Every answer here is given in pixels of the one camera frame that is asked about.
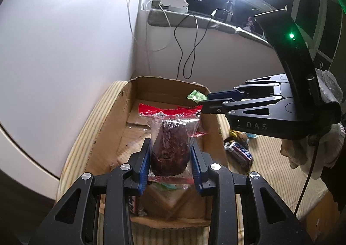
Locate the snickers bar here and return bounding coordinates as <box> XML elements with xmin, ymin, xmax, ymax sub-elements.
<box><xmin>128</xmin><ymin>196</ymin><xmax>147</xmax><ymax>216</ymax></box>
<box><xmin>224</xmin><ymin>141</ymin><xmax>253</xmax><ymax>171</ymax></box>

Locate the green candy wrapper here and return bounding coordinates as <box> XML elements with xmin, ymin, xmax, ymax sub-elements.
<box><xmin>186</xmin><ymin>89</ymin><xmax>208</xmax><ymax>103</ymax></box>

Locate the dark dates clear bag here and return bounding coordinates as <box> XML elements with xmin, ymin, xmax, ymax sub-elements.
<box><xmin>138</xmin><ymin>103</ymin><xmax>202</xmax><ymax>184</ymax></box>

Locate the green mint candy packet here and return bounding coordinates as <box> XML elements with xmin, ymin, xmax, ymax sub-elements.
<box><xmin>155</xmin><ymin>182</ymin><xmax>179</xmax><ymax>191</ymax></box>

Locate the black hanging cable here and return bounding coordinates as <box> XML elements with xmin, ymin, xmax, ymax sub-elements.
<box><xmin>172</xmin><ymin>8</ymin><xmax>234</xmax><ymax>80</ymax></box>

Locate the white cable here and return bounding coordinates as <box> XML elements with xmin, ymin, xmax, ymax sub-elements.
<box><xmin>125</xmin><ymin>0</ymin><xmax>174</xmax><ymax>78</ymax></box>

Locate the yellow candy wrapper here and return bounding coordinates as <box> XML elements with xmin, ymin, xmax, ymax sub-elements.
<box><xmin>229</xmin><ymin>130</ymin><xmax>242</xmax><ymax>142</ymax></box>

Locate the grey windowsill cover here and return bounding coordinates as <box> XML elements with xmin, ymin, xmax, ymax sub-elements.
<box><xmin>147</xmin><ymin>9</ymin><xmax>272</xmax><ymax>48</ymax></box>

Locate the white gloved hand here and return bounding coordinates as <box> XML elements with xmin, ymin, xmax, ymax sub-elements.
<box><xmin>280</xmin><ymin>123</ymin><xmax>345</xmax><ymax>180</ymax></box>

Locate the colourful snack packet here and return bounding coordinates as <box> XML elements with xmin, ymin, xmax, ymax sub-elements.
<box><xmin>246</xmin><ymin>133</ymin><xmax>259</xmax><ymax>138</ymax></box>

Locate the white power strip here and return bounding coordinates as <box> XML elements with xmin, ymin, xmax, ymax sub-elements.
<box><xmin>160</xmin><ymin>0</ymin><xmax>189</xmax><ymax>14</ymax></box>

